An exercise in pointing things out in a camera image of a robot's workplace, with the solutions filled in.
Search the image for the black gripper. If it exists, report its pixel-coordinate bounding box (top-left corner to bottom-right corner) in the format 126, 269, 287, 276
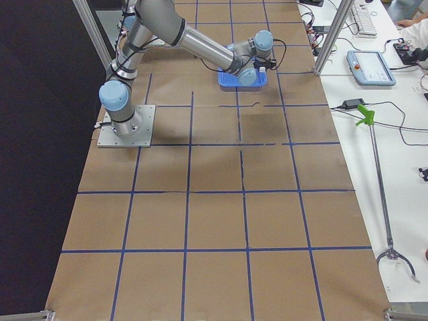
253, 58, 277, 70

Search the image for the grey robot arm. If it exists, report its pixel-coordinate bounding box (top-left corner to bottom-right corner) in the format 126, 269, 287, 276
98, 1, 277, 145

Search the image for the blue plastic tray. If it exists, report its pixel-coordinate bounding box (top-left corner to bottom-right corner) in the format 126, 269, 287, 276
217, 39, 272, 91

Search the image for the black power adapter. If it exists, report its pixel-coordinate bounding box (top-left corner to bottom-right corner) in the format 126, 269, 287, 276
341, 98, 365, 110

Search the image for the teach pendant tablet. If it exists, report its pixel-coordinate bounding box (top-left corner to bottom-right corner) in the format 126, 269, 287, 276
346, 50, 396, 87

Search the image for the white keyboard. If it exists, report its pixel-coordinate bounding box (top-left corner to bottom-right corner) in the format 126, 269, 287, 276
350, 0, 377, 38

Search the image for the aluminium frame post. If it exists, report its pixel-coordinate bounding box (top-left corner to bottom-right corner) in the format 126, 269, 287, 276
314, 0, 354, 76

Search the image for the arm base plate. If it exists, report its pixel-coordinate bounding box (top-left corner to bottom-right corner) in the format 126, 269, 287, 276
97, 105, 156, 148
147, 36, 166, 47

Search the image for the green handled reacher grabber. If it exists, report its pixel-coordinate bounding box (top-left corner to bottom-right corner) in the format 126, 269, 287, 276
356, 104, 421, 284

